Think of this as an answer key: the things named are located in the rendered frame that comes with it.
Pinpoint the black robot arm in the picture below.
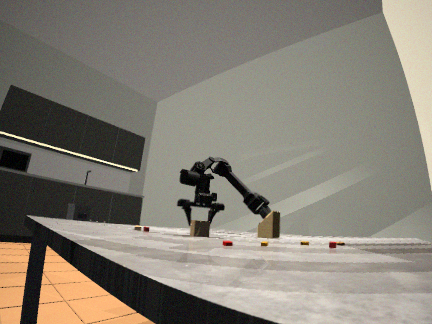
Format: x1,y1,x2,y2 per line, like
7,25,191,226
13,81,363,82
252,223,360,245
179,157,272,219

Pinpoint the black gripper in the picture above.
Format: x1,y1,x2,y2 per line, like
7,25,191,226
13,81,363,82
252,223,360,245
177,187,225,226

